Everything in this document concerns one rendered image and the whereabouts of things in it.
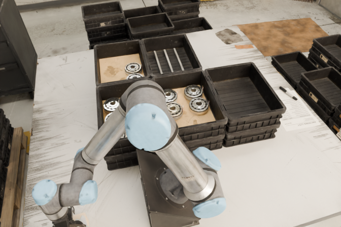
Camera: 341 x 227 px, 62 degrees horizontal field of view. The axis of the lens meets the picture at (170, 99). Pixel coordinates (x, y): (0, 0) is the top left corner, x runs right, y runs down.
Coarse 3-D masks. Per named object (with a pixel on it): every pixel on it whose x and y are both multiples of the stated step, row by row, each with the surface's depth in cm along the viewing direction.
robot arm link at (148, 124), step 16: (128, 96) 80; (144, 96) 76; (160, 96) 79; (128, 112) 74; (144, 112) 71; (160, 112) 72; (128, 128) 72; (144, 128) 72; (160, 128) 72; (176, 128) 79; (144, 144) 74; (160, 144) 74; (176, 144) 81; (176, 160) 83; (192, 160) 87; (176, 176) 89; (192, 176) 88; (208, 176) 96; (192, 192) 93; (208, 192) 93; (208, 208) 94; (224, 208) 96
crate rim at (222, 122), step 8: (184, 72) 158; (192, 72) 159; (152, 80) 154; (208, 80) 153; (216, 96) 144; (224, 112) 136; (224, 120) 132; (184, 128) 129; (192, 128) 130; (200, 128) 132
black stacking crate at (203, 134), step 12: (168, 84) 161; (180, 84) 163; (192, 84) 165; (204, 84) 158; (204, 96) 159; (216, 108) 144; (216, 120) 146; (192, 132) 134; (204, 132) 135; (216, 132) 138
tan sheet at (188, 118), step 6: (174, 90) 163; (180, 90) 163; (180, 96) 159; (180, 102) 156; (186, 102) 156; (186, 108) 152; (186, 114) 149; (192, 114) 149; (204, 114) 149; (210, 114) 149; (180, 120) 146; (186, 120) 146; (192, 120) 146; (198, 120) 146; (204, 120) 146; (210, 120) 146; (180, 126) 143
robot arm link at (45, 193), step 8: (40, 184) 91; (48, 184) 91; (56, 184) 94; (32, 192) 89; (40, 192) 89; (48, 192) 89; (56, 192) 91; (40, 200) 88; (48, 200) 89; (56, 200) 90; (40, 208) 93; (48, 208) 91; (56, 208) 94
